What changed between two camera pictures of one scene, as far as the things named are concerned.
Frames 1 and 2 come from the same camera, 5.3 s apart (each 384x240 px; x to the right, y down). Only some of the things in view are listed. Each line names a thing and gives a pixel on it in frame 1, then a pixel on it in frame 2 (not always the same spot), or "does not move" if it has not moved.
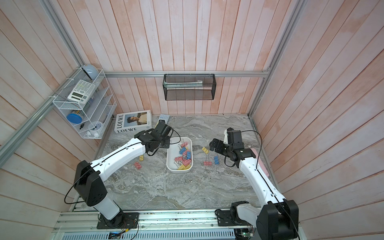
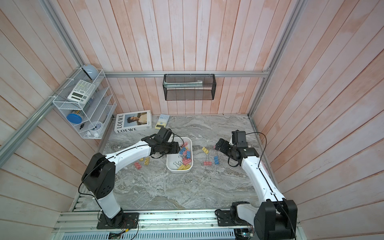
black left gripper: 167,142 → 175,146
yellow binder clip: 206,150 does not move
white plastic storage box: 179,158 does not move
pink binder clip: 137,165 does not move
